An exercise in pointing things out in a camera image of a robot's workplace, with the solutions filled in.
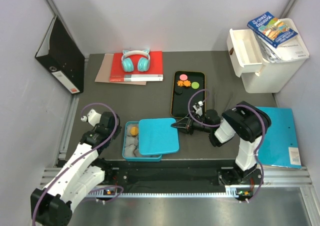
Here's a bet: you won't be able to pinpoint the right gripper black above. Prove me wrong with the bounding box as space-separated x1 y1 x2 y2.
172 111 212 135

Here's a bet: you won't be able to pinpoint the orange round cookie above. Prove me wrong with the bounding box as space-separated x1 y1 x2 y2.
130 126 139 136

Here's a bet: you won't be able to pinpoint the teal tin lid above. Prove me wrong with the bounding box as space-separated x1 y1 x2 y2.
138 118 180 156

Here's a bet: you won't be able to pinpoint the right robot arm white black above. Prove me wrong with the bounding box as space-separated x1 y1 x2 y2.
171 101 272 185

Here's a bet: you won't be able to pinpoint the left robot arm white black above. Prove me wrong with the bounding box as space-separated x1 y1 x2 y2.
30 109 122 225

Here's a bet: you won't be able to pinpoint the teal cookie tin box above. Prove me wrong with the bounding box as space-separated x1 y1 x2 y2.
122 121 162 162

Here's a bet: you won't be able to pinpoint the black round cookie left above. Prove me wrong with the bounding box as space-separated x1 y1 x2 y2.
174 87 184 95

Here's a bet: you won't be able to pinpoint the black cookie tray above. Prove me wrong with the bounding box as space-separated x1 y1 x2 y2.
170 71 206 118

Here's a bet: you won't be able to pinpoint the green round cookie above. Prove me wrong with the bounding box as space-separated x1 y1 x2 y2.
191 82 200 90

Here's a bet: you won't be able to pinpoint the orange flower cookie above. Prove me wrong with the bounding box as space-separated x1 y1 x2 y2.
177 80 185 87
183 80 192 87

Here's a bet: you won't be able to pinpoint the pink round cookie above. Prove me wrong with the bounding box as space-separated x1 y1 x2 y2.
179 74 188 81

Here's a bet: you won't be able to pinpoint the brown cardboard folder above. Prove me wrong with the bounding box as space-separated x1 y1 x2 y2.
95 54 147 86

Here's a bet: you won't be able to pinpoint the red book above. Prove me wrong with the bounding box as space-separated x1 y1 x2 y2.
109 49 164 83

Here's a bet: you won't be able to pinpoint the teal cat ear headphones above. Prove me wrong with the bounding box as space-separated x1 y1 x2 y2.
121 49 151 73

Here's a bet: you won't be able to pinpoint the white drawer unit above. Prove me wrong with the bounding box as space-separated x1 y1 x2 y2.
226 29 310 93

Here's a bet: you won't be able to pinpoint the blue folder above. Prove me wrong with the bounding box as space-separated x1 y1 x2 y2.
258 107 302 169

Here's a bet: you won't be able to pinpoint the blue paperback book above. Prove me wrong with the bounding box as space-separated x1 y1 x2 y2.
247 12 298 48

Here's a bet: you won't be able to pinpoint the white booklet stack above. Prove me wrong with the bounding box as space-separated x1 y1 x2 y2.
255 35 308 63

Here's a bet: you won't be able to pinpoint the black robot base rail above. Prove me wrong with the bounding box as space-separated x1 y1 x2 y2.
92 159 262 193

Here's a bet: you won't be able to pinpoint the grey cable duct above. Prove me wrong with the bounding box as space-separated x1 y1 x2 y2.
84 187 253 198

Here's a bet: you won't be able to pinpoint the black ring binder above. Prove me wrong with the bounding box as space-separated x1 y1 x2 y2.
35 16 85 94

